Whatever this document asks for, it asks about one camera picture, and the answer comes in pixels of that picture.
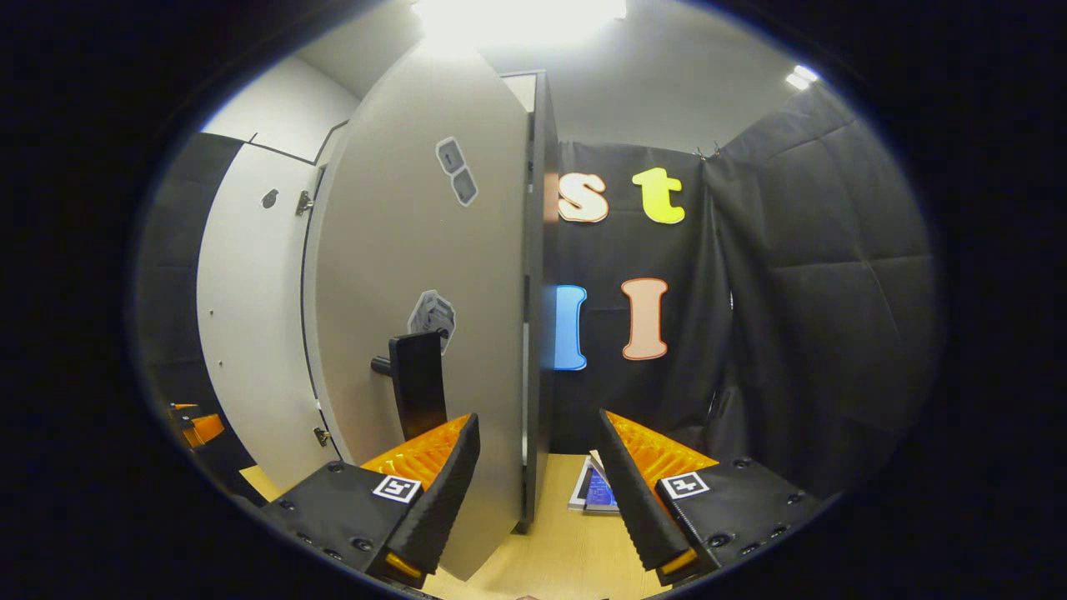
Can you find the grey shoe cabinet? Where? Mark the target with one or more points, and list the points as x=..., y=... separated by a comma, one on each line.
x=538, y=333

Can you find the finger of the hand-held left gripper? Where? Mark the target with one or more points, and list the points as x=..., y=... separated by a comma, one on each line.
x=198, y=427

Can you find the large ceiling light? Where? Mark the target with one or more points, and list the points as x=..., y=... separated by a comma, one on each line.
x=517, y=18

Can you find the black backdrop cloth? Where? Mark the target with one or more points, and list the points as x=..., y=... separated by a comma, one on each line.
x=167, y=292
x=817, y=317

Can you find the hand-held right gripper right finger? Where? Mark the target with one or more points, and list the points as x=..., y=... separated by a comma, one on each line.
x=638, y=500

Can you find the small ceiling light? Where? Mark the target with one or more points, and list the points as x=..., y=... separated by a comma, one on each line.
x=802, y=77

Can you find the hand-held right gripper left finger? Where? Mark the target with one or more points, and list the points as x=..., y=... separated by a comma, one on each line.
x=442, y=508

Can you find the grey cabinet door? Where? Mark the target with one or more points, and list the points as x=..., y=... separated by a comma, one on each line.
x=250, y=317
x=383, y=267

